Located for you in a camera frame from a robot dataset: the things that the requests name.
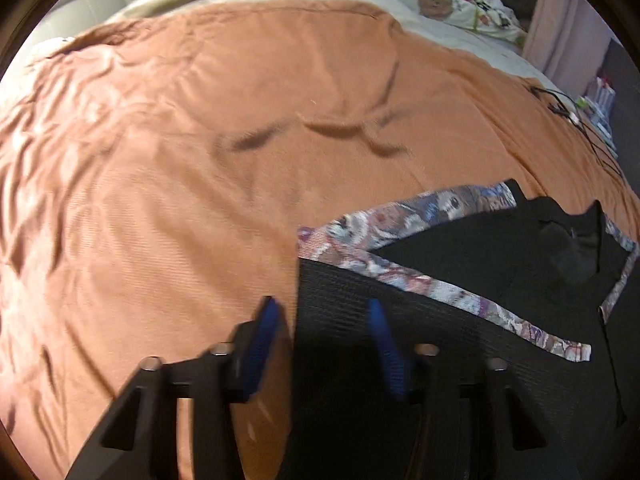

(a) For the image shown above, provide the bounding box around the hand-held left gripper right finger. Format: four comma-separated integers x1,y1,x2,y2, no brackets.
367,297,581,480

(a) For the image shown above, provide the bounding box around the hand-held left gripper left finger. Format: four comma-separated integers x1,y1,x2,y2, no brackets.
65,296,281,480

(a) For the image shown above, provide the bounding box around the black t-shirt with patterned trim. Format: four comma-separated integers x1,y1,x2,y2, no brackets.
292,178,640,480

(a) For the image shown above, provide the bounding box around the orange blanket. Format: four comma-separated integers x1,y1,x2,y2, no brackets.
0,0,640,480

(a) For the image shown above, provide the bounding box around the teddy bear print pillow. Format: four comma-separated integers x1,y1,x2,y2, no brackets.
385,0,528,43

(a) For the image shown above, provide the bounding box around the white padded headboard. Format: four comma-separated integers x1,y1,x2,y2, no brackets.
20,0,146,56

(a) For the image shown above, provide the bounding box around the pink curtain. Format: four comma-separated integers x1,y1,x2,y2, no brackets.
522,0,613,78

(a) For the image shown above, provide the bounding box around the thin black cable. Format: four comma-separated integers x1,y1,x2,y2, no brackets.
530,85,623,178

